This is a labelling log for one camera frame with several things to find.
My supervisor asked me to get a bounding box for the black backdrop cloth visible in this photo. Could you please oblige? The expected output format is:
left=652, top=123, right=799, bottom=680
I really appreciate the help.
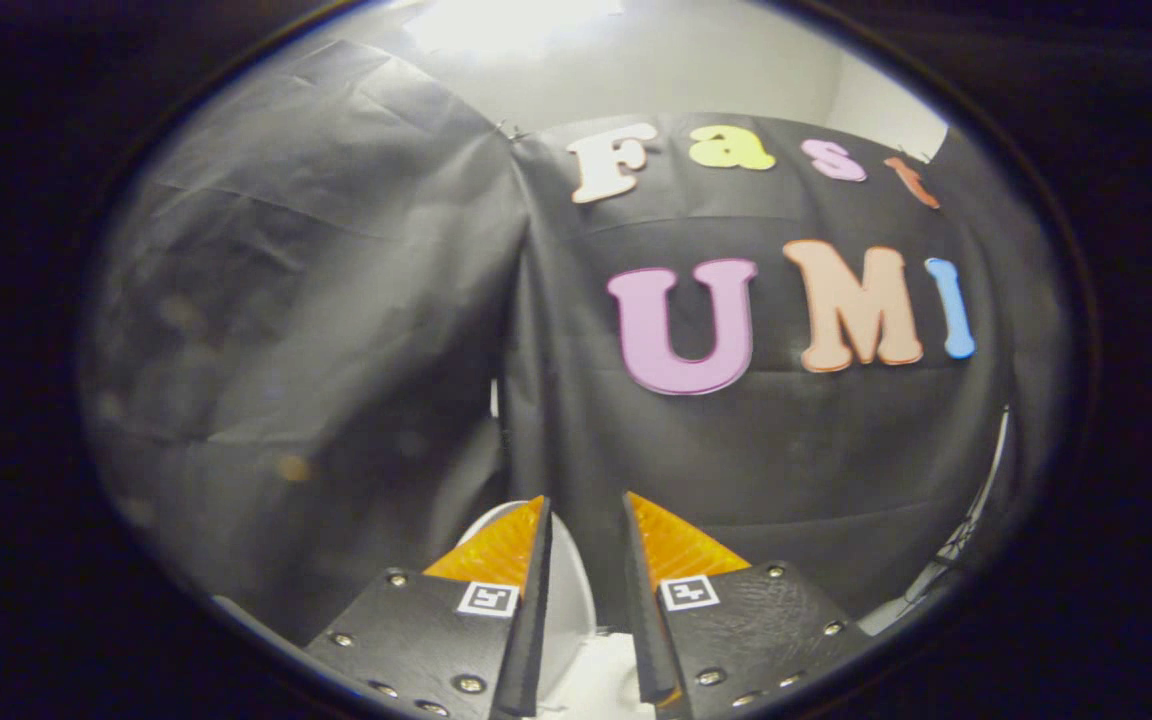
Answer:
left=496, top=112, right=1017, bottom=633

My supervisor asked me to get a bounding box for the plain black cloth panel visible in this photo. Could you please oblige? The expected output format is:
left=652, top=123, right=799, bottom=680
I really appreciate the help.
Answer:
left=81, top=25, right=529, bottom=643
left=936, top=125, right=1079, bottom=586

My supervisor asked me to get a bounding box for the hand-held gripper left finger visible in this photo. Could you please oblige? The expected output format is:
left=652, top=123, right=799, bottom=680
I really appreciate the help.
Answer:
left=304, top=495, right=554, bottom=720

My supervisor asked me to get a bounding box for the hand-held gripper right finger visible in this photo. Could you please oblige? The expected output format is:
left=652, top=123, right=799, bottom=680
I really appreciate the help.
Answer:
left=621, top=491, right=874, bottom=720

